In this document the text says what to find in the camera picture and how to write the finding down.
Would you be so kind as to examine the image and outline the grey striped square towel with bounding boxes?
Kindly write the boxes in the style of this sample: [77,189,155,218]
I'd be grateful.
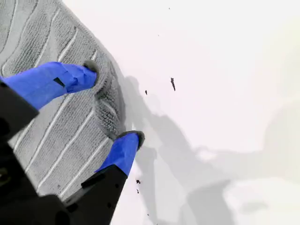
[0,0,130,204]

